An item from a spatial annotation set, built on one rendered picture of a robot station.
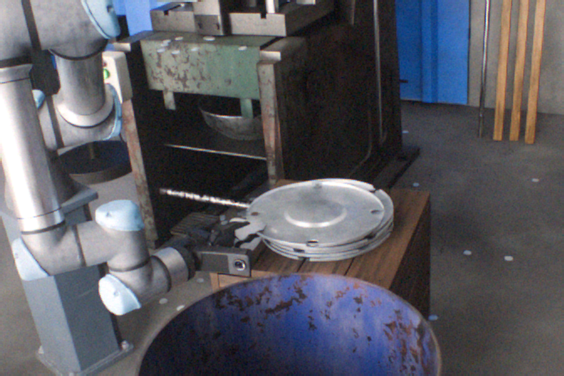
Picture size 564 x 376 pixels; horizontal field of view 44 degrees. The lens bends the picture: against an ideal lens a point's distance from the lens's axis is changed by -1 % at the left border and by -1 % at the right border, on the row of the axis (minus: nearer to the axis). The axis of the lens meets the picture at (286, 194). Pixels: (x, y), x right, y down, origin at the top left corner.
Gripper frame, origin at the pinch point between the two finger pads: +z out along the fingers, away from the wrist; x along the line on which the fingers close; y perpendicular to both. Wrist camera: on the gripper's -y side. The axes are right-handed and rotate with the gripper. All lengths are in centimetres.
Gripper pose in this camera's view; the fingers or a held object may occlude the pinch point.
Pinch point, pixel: (263, 229)
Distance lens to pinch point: 144.9
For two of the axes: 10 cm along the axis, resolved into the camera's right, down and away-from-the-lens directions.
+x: 0.5, 9.1, 4.2
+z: 7.1, -3.3, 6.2
